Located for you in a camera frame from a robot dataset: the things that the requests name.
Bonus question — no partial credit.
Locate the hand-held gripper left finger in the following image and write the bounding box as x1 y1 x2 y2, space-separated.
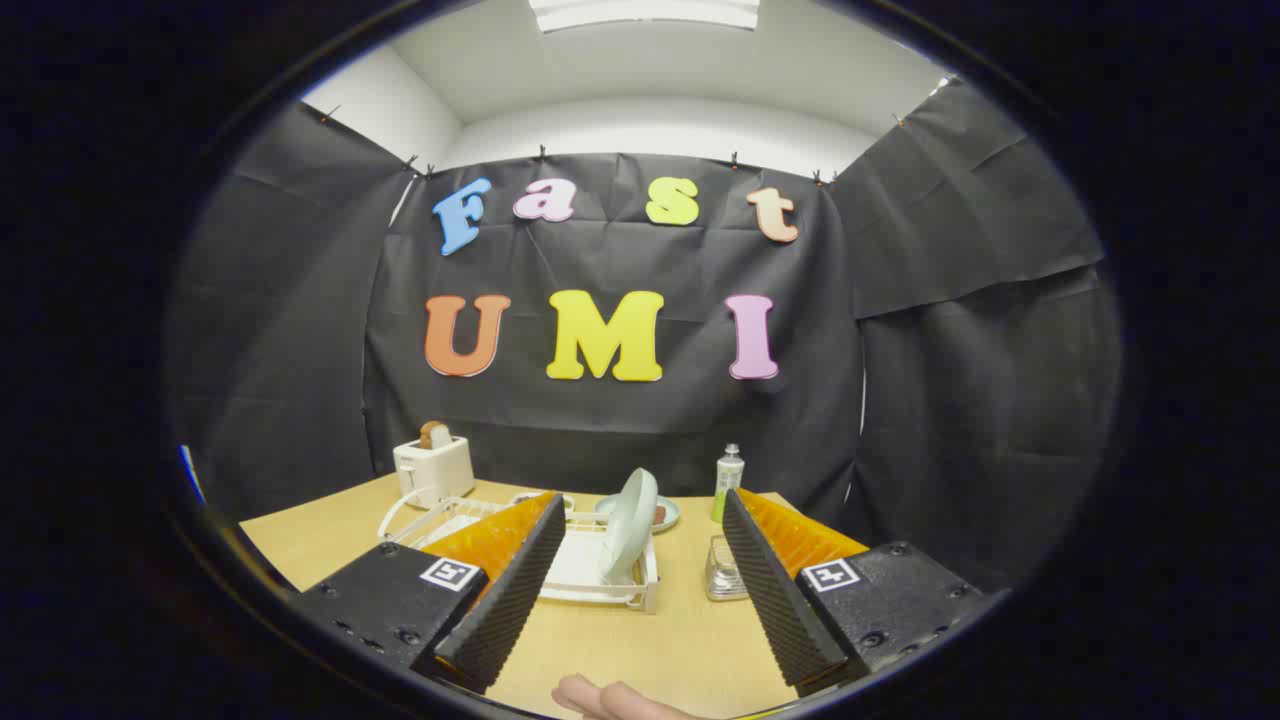
295 490 568 696

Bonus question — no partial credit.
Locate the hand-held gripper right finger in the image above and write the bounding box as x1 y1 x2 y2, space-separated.
722 488 986 699

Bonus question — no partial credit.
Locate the metal wire basket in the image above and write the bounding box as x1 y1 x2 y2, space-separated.
705 535 751 602

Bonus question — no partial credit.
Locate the white dish rack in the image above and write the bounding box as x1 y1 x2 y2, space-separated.
378 490 661 614

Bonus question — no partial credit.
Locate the light green plate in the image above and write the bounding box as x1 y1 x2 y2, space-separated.
600 468 660 586

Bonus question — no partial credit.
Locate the small green plate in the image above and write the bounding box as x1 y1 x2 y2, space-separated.
595 493 682 534

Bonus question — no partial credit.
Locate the green label bottle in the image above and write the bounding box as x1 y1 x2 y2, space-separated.
711 444 746 524

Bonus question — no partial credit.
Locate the white toaster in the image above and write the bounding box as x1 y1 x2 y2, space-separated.
393 435 475 509

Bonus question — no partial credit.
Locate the black backdrop cloth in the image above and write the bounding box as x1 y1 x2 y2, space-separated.
165 80 1126 591

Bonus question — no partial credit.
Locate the ceiling light panel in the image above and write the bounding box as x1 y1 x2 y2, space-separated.
528 0 761 33

